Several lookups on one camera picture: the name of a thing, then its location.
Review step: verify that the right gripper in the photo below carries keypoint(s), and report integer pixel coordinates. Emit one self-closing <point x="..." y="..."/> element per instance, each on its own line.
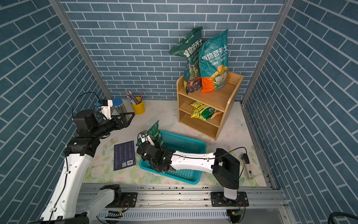
<point x="142" y="156"/>

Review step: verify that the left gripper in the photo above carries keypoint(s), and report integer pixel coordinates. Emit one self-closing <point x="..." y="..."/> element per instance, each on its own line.
<point x="124" y="123"/>

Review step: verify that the small green red-lettered soil bag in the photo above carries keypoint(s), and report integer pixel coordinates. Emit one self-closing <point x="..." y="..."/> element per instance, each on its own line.
<point x="156" y="136"/>

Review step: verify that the yellow green fertilizer bag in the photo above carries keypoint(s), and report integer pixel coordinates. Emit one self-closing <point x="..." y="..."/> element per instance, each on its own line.
<point x="203" y="111"/>

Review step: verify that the dark green soil bag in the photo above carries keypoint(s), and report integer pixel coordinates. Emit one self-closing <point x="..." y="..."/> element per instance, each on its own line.
<point x="189" y="48"/>

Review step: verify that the teal and orange soil bag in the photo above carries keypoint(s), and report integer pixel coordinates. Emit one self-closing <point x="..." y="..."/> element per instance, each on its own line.
<point x="213" y="62"/>

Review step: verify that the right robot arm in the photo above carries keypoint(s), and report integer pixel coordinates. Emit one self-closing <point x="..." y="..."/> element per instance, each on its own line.
<point x="225" y="168"/>

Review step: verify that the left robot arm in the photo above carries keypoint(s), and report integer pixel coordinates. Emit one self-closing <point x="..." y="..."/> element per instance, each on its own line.
<point x="91" y="127"/>

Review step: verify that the wooden three-tier shelf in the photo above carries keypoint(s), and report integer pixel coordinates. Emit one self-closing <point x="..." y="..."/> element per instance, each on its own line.
<point x="221" y="100"/>

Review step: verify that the shiny metal cylinder blue lid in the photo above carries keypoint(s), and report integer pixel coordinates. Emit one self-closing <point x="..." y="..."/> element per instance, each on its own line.
<point x="121" y="110"/>

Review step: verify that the yellow pen cup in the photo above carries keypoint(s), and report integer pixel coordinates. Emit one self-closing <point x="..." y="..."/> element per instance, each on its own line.
<point x="139" y="108"/>

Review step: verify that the pens in cup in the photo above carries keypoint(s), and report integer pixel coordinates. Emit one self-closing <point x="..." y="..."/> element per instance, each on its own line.
<point x="133" y="100"/>

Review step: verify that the teal plastic basket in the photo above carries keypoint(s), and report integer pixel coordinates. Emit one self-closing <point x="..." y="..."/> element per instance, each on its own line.
<point x="189" y="160"/>

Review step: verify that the dark blue book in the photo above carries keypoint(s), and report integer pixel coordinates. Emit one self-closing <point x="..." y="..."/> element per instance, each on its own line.
<point x="124" y="155"/>

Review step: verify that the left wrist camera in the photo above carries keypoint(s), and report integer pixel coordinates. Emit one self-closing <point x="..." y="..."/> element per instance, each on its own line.
<point x="105" y="106"/>

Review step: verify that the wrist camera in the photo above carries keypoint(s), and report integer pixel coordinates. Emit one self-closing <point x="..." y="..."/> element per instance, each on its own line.
<point x="105" y="106"/>
<point x="143" y="137"/>

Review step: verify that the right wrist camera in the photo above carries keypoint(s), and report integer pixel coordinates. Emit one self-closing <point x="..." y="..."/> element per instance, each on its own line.
<point x="143" y="137"/>

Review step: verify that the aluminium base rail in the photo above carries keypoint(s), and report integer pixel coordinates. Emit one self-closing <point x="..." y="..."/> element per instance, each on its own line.
<point x="160" y="203"/>

